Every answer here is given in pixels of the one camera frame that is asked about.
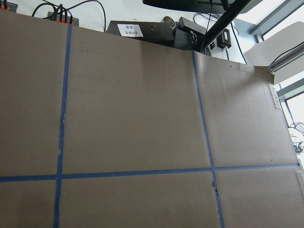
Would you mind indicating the black box with white label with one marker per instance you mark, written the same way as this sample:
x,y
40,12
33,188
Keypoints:
x,y
153,32

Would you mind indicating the black power adapter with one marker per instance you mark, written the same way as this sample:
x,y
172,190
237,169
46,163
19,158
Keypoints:
x,y
224,39

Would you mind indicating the grey hub with orange plugs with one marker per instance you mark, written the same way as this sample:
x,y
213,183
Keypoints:
x,y
66,19

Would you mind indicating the blue tape strip crosswise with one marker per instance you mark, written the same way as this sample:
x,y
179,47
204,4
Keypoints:
x,y
138,173

